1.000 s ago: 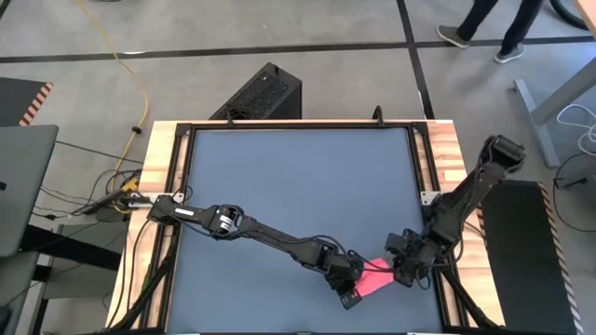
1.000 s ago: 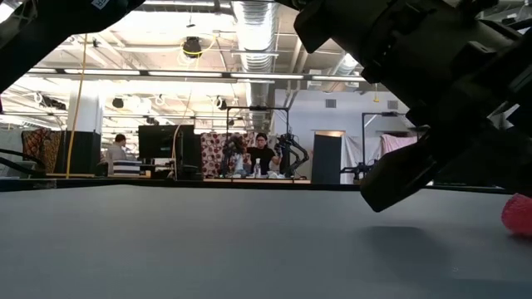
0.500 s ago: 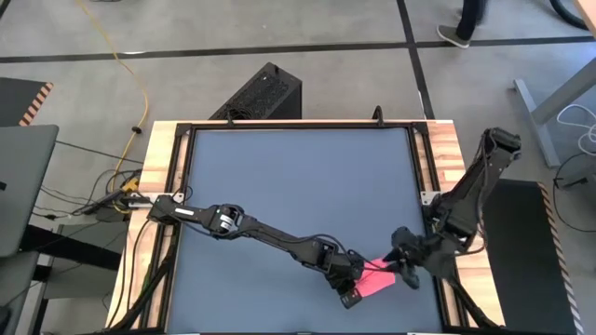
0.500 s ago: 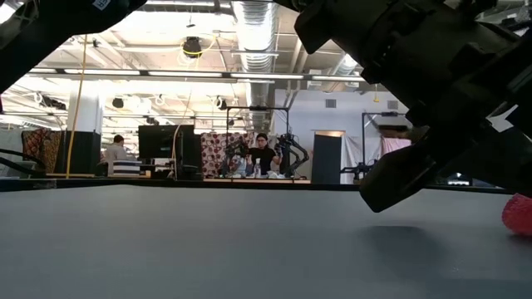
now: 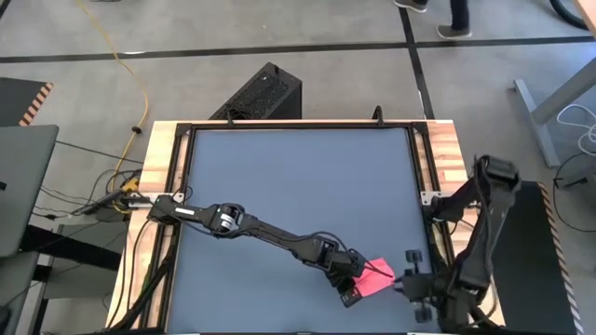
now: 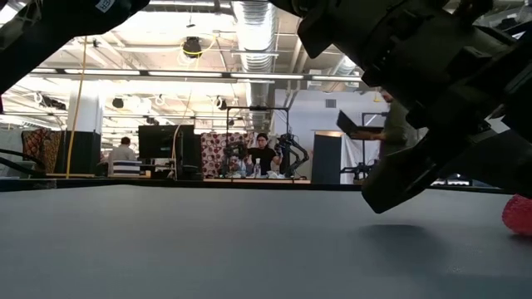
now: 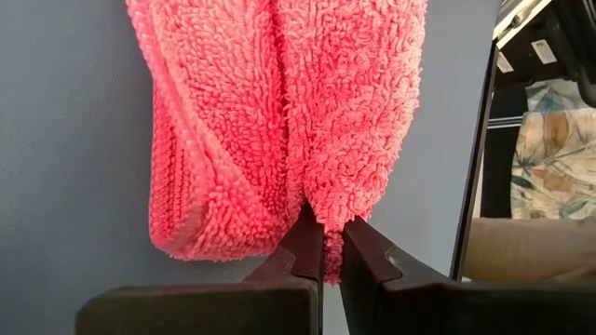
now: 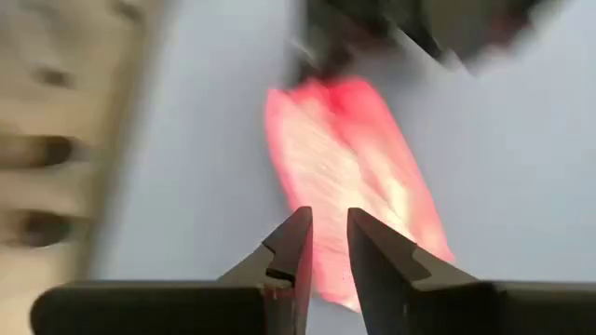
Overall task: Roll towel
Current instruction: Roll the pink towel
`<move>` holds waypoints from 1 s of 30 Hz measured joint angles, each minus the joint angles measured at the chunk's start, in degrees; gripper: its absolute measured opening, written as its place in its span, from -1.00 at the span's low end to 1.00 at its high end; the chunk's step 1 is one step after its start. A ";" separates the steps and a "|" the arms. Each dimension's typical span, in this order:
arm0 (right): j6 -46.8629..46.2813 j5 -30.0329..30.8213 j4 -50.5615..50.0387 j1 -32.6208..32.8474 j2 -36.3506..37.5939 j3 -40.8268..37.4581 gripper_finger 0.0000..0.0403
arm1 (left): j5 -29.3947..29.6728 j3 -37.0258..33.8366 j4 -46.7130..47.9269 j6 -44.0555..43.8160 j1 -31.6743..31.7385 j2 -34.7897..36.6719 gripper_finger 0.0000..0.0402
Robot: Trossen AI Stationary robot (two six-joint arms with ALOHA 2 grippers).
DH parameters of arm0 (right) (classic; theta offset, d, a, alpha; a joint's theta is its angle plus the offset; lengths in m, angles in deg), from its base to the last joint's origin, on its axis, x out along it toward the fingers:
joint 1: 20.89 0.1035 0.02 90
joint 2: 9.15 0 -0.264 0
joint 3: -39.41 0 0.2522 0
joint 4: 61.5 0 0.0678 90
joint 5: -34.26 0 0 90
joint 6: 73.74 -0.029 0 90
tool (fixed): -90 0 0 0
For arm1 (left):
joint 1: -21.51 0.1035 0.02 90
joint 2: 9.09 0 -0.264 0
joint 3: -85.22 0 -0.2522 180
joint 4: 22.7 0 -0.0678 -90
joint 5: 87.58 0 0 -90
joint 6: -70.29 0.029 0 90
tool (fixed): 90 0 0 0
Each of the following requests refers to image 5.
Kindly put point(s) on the pink terry towel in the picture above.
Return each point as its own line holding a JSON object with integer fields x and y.
{"x": 375, "y": 284}

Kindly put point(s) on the black frame clamp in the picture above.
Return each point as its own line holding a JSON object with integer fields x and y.
{"x": 229, "y": 122}
{"x": 378, "y": 118}

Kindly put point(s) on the grey side desk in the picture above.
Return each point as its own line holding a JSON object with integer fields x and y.
{"x": 84, "y": 284}

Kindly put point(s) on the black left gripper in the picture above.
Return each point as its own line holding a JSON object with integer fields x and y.
{"x": 342, "y": 265}

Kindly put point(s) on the blue-grey table mat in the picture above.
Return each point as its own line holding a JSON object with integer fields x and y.
{"x": 302, "y": 163}

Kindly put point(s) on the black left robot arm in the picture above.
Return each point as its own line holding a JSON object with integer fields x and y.
{"x": 261, "y": 228}

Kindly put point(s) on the grey desk leg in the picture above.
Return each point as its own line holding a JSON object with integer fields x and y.
{"x": 535, "y": 121}

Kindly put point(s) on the wooden desk top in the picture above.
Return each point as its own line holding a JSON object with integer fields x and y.
{"x": 587, "y": 11}

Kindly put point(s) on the black mat with striped edge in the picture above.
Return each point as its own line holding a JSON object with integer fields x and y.
{"x": 535, "y": 279}
{"x": 14, "y": 100}

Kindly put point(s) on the person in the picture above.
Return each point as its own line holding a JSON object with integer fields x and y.
{"x": 458, "y": 18}

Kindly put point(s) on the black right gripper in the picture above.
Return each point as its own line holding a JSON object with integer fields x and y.
{"x": 423, "y": 288}

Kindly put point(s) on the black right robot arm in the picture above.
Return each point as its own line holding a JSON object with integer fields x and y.
{"x": 484, "y": 242}

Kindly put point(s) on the black perforated computer tower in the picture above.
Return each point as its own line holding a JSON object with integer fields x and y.
{"x": 265, "y": 93}

